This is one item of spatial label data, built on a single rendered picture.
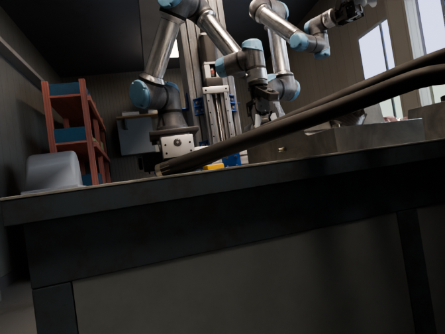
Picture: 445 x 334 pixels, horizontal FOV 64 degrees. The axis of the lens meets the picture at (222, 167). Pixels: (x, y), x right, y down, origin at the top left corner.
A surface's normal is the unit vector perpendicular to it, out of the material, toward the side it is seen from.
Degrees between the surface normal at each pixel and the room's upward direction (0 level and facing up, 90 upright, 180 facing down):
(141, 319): 90
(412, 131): 90
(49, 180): 71
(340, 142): 90
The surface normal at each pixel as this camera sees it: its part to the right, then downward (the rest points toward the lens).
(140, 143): 0.19, -0.06
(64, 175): 0.18, -0.38
